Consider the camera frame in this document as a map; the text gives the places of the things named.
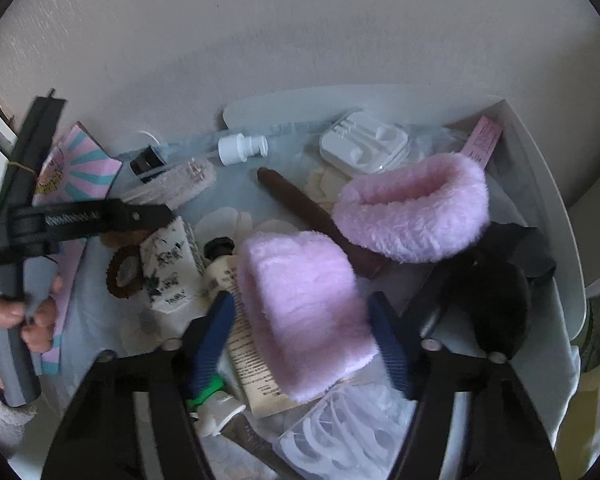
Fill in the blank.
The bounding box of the green white toy figure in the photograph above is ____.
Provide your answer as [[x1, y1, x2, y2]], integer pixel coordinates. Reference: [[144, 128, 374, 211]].
[[187, 374, 246, 438]]

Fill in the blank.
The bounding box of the cream lotion tube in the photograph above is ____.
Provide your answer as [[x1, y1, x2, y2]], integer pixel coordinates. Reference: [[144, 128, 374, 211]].
[[204, 236, 298, 418]]

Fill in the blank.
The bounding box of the pink fluffy wristband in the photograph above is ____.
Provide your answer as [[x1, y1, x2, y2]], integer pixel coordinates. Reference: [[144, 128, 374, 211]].
[[237, 231, 377, 403]]

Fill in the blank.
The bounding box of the white floral small box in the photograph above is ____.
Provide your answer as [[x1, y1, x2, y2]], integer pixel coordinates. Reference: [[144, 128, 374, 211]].
[[140, 217, 204, 313]]

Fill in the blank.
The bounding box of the pink teal cardboard box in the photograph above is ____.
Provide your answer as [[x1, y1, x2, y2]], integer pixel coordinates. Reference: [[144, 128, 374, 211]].
[[33, 124, 122, 375]]

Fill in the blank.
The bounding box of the brown stick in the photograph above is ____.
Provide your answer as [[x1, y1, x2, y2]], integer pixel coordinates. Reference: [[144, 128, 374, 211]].
[[257, 167, 390, 280]]

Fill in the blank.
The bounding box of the white spray pump bottle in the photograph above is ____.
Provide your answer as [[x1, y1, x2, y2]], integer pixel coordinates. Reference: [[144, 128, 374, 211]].
[[137, 133, 268, 182]]

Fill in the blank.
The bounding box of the pink paper box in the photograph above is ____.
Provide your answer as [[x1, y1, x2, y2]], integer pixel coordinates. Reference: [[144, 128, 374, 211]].
[[460, 116, 503, 169]]

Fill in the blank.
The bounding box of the person's left hand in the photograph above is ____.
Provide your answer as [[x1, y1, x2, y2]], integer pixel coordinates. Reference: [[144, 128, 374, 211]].
[[0, 297, 57, 400]]

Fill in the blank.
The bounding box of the floral light blue cloth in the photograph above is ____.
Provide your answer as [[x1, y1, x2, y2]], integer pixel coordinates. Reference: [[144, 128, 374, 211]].
[[9, 123, 581, 480]]

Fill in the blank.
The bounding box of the black fluffy hair accessory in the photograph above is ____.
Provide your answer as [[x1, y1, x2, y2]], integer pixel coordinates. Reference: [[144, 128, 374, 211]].
[[419, 222, 556, 361]]

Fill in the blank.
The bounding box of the pink fluffy headband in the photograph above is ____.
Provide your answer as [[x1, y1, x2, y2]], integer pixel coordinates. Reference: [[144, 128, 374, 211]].
[[332, 153, 490, 263]]

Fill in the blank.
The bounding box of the white earbud case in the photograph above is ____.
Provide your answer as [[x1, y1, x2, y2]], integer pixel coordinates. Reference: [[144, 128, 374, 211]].
[[318, 110, 411, 178]]

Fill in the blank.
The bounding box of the white tray lid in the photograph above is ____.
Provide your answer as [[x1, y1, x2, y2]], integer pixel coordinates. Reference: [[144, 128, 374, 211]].
[[222, 83, 594, 351]]

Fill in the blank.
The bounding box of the black strap with band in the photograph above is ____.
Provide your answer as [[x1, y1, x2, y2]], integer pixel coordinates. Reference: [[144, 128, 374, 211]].
[[0, 88, 67, 261]]

